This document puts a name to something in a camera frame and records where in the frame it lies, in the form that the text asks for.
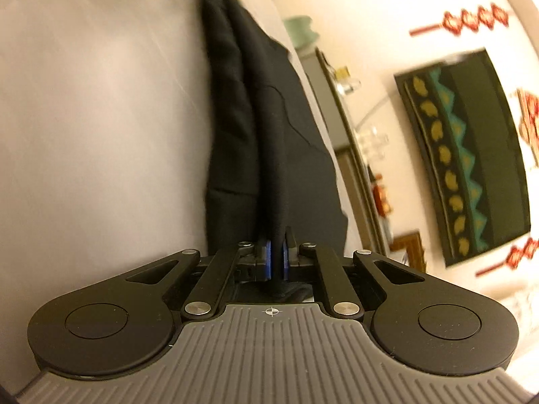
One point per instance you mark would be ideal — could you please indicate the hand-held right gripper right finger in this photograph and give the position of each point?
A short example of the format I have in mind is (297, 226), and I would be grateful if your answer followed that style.
(288, 263)

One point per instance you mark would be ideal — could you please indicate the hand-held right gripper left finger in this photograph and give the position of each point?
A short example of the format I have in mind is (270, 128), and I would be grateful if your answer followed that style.
(268, 261)

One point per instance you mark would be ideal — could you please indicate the black pants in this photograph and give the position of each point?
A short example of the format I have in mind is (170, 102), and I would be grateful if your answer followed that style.
(269, 134)

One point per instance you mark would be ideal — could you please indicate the grey and brown television cabinet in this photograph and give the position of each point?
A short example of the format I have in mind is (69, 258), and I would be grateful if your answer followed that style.
(351, 176)

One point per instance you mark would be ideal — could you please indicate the red fruit bowl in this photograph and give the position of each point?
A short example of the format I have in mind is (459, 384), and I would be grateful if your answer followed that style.
(381, 195)

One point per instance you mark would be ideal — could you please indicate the brown wooden box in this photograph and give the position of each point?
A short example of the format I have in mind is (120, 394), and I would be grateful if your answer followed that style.
(408, 250)

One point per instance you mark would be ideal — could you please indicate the set of clear glass cups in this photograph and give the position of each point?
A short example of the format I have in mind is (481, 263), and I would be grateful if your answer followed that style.
(374, 141)

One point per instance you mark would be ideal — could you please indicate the yellow jar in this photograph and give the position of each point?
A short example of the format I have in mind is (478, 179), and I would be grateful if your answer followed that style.
(342, 74)

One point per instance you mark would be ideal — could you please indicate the green plastic child chair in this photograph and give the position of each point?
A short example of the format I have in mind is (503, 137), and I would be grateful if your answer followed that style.
(300, 31)

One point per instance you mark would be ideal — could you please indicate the wall television with patterned screen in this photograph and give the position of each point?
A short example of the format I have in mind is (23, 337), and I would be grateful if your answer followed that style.
(476, 155)

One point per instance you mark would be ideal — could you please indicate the red and gold wall ornament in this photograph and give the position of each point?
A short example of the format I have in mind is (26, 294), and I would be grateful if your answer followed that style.
(529, 126)

